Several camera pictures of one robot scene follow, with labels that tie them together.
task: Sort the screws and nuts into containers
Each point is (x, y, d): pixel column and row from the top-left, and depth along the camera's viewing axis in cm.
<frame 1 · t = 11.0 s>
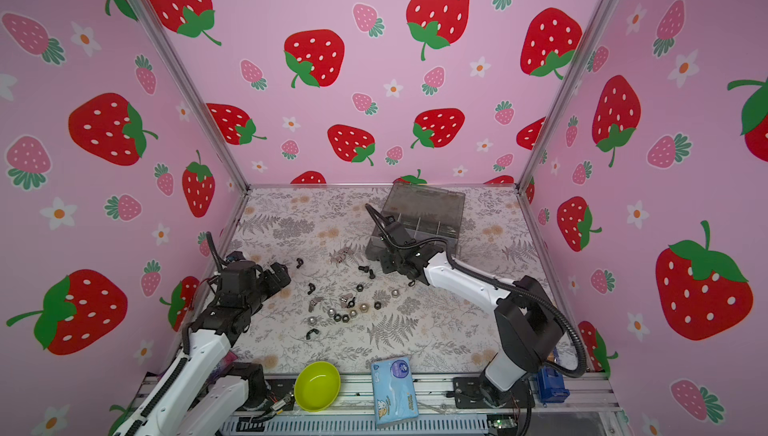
left hand: (274, 272, 83), fingers open
right hand: (386, 252, 87), fingers closed
grey plastic compartment organizer box: (427, 212, 116), on the table
black clip far left: (300, 261, 100), on the table
black clip near front: (309, 332, 85), on the table
black screw cluster: (366, 269, 99), on the table
black hex nut: (337, 317, 89), on the table
silver cap nut right: (395, 293, 94), on the table
black clip middle: (312, 288, 95), on the table

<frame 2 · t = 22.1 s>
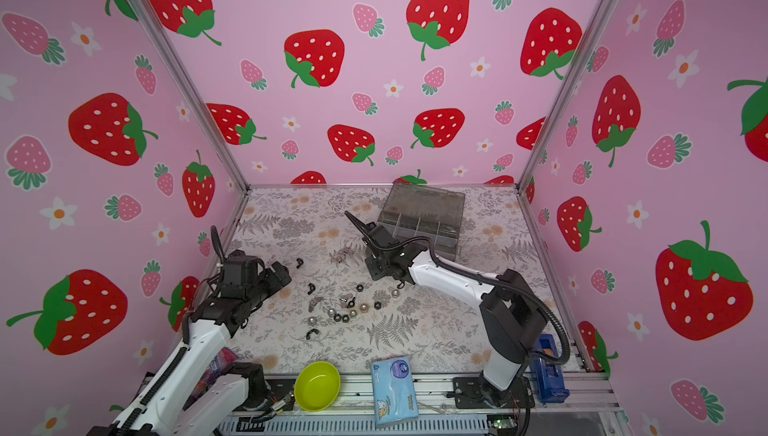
left hand: (276, 274, 83), fingers open
right hand: (375, 259, 87), fingers closed
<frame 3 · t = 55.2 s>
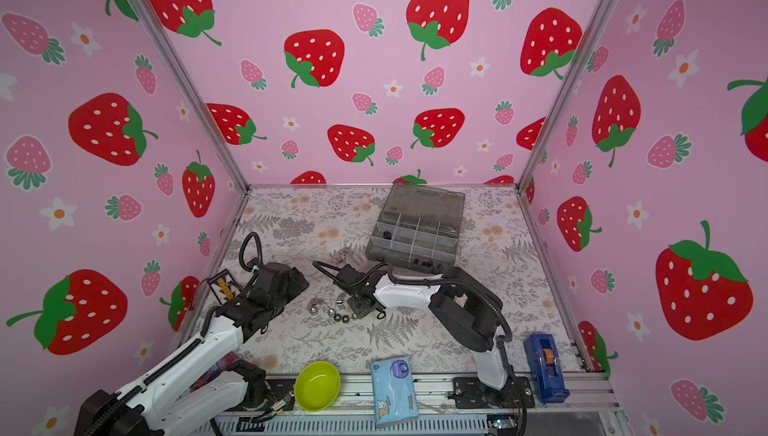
left hand: (294, 281, 85), fingers open
right hand: (360, 301, 90), fingers closed
small black framed card: (223, 286, 94), on the table
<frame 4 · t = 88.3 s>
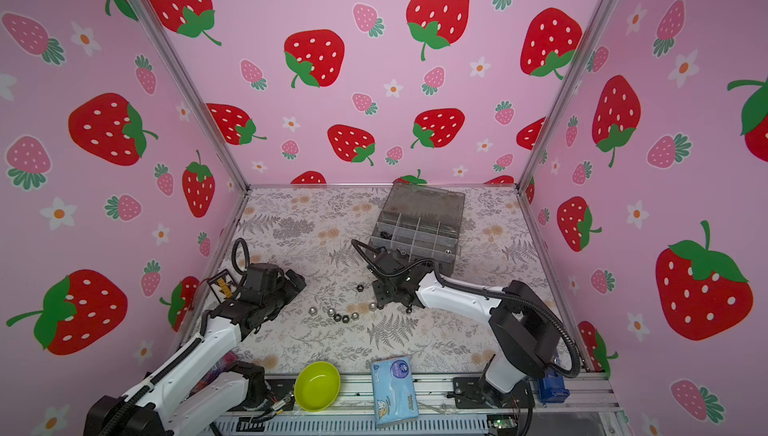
left hand: (296, 284, 86), fingers open
right hand: (379, 288, 86), fingers open
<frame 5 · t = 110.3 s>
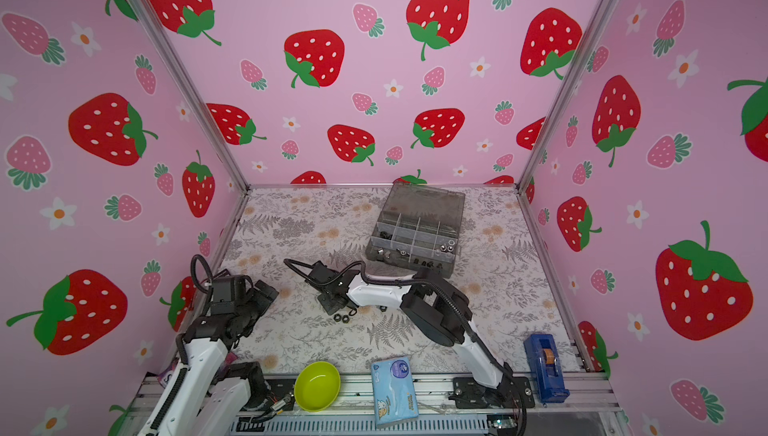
left hand: (266, 297, 83), fingers open
right hand: (330, 296, 91), fingers open
